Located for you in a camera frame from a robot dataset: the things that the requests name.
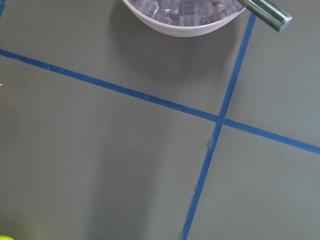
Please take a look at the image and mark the clear ice cubes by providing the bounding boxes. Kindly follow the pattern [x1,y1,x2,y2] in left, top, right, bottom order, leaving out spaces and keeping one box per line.
[130,0,244,27]

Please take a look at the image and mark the pink bowl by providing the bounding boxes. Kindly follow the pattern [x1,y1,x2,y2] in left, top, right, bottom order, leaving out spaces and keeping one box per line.
[123,0,245,38]

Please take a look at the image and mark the yellow lemon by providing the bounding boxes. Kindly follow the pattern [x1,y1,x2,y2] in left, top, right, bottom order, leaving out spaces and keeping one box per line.
[0,235,14,240]

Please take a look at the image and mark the metal ice scoop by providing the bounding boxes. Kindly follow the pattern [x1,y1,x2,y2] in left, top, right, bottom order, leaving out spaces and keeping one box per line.
[238,0,293,33]

